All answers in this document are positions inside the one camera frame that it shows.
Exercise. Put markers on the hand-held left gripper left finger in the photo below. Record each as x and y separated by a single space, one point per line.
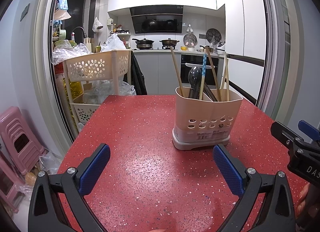
95 169

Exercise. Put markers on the blue patterned chopstick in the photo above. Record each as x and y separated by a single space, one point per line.
203 72

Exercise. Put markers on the round steel steamer plate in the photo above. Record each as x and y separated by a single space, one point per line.
190 38

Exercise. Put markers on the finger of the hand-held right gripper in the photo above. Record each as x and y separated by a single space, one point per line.
308 129
282 132

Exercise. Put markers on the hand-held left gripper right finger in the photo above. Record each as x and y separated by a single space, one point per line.
227 169

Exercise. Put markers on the large white plastic bag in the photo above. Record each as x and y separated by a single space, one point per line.
113 44

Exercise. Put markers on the white refrigerator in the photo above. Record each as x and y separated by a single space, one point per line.
250 22

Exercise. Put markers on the grey kitchen cabinets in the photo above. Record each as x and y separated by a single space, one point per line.
160 74

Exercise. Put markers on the green plastic basin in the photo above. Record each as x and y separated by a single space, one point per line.
62 44

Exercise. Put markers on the black built-in oven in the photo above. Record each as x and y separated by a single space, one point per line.
186 72

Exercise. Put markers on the grey sliding door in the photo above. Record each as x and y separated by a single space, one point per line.
277 47

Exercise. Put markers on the black range hood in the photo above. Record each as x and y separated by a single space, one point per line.
155 11

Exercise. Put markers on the white spice rack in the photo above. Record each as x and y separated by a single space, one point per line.
123 38

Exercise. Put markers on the round dark divided tray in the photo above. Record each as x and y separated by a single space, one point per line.
213 34

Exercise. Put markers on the beige plastic storage trolley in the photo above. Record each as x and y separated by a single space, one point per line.
85 66

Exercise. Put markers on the clear plastic bag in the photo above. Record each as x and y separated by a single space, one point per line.
67 53
110 91
47 162

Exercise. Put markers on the grey wall switch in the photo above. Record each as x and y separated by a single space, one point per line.
25 12

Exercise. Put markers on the pale green cup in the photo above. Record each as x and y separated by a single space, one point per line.
62 35

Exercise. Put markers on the person's right hand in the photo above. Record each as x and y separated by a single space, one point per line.
303 197

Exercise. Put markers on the yellow cooking oil bottle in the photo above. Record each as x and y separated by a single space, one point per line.
75 91

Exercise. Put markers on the pink plastic stool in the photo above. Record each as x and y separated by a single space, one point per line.
15 127
7 184

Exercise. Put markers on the black plastic bag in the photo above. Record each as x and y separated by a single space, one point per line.
137 77

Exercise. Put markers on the yellow bowl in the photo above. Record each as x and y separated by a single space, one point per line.
184 48

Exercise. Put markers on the brown lidded cooking pot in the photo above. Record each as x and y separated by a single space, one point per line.
169 42

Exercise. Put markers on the white wall hook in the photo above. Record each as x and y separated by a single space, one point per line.
189 26

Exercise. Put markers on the white wall box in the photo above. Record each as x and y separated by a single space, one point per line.
110 21

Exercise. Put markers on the small white plastic bag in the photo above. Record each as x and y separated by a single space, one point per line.
97 26

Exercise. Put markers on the grey door frame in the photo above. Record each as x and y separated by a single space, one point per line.
42 59

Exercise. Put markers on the white spray bottle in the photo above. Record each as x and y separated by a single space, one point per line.
73 37

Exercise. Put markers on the gas stove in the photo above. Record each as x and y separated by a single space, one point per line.
157 48

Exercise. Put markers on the wooden chopstick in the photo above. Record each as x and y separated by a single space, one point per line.
213 74
176 72
227 95
222 84

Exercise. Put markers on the beige plastic utensil holder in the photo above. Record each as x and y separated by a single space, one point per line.
207 112

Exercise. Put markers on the black kitchen faucet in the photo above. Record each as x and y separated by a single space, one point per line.
80 27

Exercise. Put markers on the black wok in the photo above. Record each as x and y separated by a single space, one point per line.
145 42

